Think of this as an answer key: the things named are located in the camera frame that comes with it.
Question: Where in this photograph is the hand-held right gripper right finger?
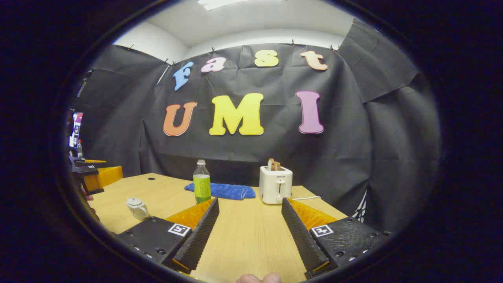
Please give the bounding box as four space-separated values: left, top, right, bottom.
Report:
281 197 390 279

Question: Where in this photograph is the white toaster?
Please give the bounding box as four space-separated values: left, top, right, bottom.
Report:
259 165 293 205

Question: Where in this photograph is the blue towel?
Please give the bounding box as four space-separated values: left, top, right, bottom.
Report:
184 182 257 200

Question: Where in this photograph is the black backdrop cloth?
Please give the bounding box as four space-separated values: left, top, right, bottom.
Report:
65 18 442 232

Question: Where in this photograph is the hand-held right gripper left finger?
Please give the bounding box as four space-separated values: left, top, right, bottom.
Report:
117 197 220 275

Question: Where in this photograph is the computer monitor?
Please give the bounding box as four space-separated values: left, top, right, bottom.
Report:
69 112 84 150

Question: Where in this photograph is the clear green-label water bottle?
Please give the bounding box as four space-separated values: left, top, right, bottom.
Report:
193 159 211 204

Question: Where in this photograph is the white teacup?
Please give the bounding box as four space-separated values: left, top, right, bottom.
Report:
126 202 150 221

